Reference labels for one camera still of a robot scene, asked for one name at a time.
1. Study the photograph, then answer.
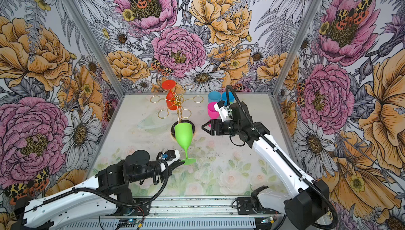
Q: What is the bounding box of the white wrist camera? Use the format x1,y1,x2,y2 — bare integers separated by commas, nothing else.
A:
214,101,233,122
156,149,180,162

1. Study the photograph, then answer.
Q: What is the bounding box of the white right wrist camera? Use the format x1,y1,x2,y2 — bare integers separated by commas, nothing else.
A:
214,101,233,122

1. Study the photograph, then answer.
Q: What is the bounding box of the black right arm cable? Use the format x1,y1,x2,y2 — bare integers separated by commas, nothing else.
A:
225,85,339,230

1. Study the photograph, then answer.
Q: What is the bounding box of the pink wine glass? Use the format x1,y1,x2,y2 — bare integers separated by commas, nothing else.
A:
207,102,219,120

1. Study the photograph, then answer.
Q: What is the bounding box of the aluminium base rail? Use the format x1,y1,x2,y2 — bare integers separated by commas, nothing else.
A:
65,196,286,230

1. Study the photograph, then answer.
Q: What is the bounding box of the green wine glass back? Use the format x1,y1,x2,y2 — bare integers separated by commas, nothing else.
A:
174,122,196,165

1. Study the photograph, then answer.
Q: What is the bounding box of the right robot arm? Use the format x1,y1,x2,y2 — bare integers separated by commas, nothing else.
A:
201,101,338,230

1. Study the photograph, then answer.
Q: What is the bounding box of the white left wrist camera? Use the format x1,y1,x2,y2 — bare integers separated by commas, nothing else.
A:
156,149,180,162

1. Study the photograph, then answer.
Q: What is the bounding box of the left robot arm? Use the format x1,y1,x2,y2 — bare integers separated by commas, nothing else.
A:
11,150,185,230

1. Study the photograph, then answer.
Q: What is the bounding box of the gold wine glass rack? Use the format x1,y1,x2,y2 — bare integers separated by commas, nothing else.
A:
150,93,204,126

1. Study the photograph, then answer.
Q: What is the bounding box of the red wine glass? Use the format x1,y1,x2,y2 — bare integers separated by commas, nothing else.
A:
161,80,178,110

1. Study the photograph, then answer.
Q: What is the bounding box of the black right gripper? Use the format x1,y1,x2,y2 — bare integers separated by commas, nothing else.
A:
201,119,241,136

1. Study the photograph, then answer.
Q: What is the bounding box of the light blue wine glass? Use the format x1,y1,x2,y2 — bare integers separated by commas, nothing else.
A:
208,91,221,103

